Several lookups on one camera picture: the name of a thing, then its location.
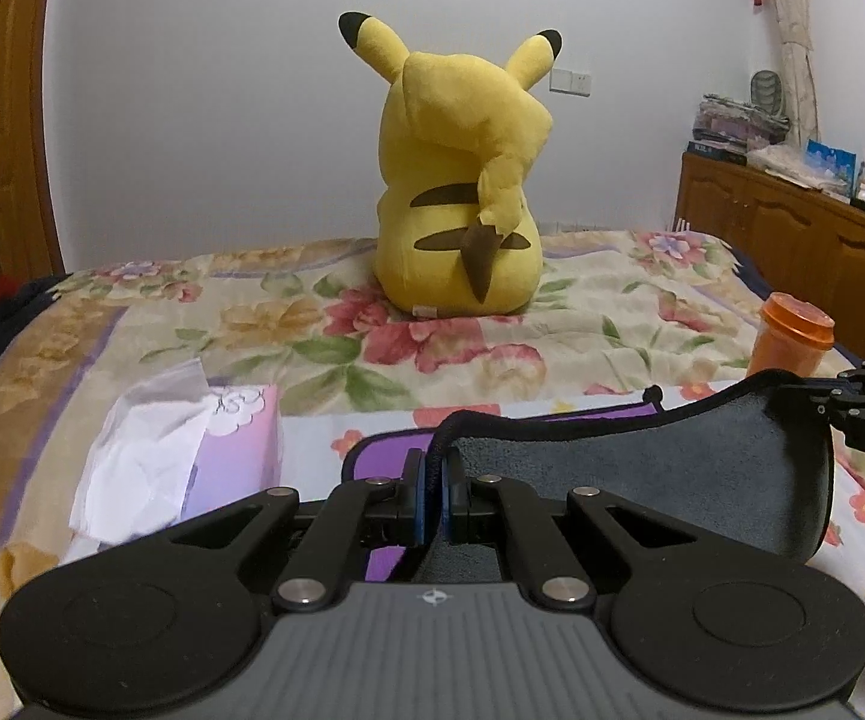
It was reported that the yellow plush toy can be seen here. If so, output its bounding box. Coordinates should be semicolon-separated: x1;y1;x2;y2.
337;11;563;316

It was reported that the floral bed sheet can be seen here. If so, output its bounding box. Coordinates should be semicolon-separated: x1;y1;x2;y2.
0;229;865;720

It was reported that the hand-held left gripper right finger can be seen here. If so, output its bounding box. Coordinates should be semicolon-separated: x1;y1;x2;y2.
440;457;698;610

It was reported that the purple and grey cloth pouch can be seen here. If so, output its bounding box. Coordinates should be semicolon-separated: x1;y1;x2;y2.
338;369;836;587

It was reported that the orange plastic cup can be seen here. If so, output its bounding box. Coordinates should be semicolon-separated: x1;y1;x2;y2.
747;291;836;378

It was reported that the white wall socket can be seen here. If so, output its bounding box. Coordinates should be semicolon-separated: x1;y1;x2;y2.
549;67;593;98

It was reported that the blue picture card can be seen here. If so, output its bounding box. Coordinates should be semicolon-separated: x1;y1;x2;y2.
805;139;858;201

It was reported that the beige curtain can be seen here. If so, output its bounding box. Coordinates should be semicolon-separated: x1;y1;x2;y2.
753;0;825;145

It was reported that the woven hand fan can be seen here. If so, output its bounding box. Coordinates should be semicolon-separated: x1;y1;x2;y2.
750;69;783;115

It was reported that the stack of books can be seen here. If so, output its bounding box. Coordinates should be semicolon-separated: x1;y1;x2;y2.
689;94;792;167

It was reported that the wooden cabinet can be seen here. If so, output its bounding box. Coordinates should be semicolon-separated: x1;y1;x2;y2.
674;151;865;362

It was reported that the pink tissue box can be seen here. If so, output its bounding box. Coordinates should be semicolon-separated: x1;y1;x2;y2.
175;383;286;535

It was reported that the pile of white papers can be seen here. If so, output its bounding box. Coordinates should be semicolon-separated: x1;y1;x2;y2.
746;144;818;187

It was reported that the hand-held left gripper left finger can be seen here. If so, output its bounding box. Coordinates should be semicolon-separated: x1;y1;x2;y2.
167;450;429;613

